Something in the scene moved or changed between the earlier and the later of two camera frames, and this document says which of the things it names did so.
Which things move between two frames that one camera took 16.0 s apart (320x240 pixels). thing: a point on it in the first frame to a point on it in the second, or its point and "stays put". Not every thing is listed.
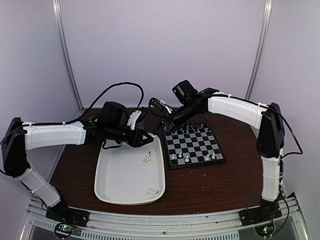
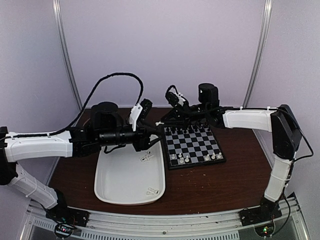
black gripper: (155, 103) to (175, 99)
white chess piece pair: (151, 191) stays put
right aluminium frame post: (267, 15) stays put
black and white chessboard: (192, 145) stays put
